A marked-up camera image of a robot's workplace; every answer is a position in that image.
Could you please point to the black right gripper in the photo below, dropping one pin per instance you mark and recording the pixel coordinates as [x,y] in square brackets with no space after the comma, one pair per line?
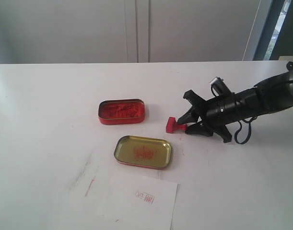
[213,115]

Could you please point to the red stamp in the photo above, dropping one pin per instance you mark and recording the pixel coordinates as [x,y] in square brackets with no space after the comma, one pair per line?
[172,126]

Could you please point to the red ink pad tin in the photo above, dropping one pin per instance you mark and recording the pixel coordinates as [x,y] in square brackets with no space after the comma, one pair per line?
[121,112]

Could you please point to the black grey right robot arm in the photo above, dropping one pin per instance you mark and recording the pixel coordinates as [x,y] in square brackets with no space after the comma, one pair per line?
[275,95]

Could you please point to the gold tin lid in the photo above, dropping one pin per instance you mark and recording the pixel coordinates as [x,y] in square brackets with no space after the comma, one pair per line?
[143,152]

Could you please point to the white paper sheet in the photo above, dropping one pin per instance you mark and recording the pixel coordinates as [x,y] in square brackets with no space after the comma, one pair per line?
[140,200]

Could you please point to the white cabinet doors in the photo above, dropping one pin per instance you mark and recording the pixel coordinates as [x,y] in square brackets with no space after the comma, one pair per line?
[120,31]

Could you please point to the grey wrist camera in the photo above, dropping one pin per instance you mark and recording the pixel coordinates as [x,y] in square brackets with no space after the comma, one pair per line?
[218,87]

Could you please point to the dark window frame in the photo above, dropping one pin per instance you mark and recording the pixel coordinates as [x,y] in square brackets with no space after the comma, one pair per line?
[277,34]

